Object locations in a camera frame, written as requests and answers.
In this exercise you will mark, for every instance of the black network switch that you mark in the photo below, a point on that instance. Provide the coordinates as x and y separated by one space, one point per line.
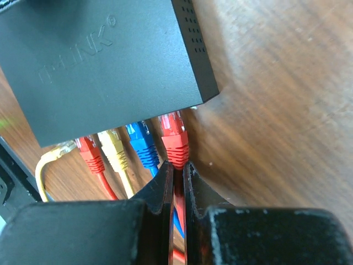
78 68

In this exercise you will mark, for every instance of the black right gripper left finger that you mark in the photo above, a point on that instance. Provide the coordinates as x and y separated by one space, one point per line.
134 231

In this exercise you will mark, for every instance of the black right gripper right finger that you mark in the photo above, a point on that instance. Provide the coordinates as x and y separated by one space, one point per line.
218 232

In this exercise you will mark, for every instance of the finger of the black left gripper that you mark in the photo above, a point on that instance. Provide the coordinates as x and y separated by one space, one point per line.
18 185

